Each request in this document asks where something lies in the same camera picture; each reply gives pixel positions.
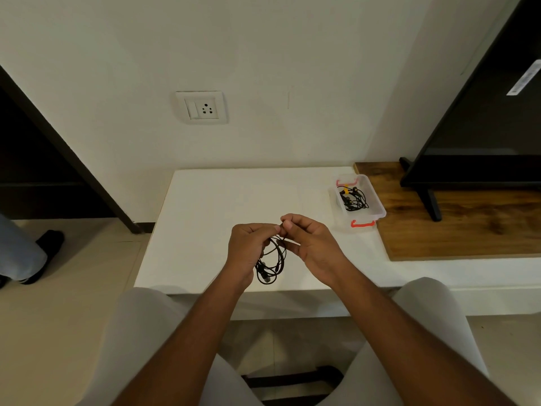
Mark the black stool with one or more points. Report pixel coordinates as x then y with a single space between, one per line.
296 378

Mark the person's right hand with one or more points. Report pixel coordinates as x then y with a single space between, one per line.
317 245

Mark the dark brown door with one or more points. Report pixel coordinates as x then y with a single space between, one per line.
34 173

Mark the white wall socket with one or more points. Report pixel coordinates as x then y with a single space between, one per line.
202 107

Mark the wooden cabinet top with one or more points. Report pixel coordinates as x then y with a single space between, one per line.
460 236

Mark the clear box with red clips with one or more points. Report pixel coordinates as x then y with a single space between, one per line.
374 213

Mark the person's left hand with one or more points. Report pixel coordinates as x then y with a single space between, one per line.
245 249

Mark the black television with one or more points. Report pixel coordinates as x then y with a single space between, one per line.
486 135

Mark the person's left forearm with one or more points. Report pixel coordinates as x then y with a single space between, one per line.
181 346

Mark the black door frame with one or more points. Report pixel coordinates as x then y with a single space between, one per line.
80 173

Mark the person's right forearm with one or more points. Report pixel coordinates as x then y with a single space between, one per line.
414 346

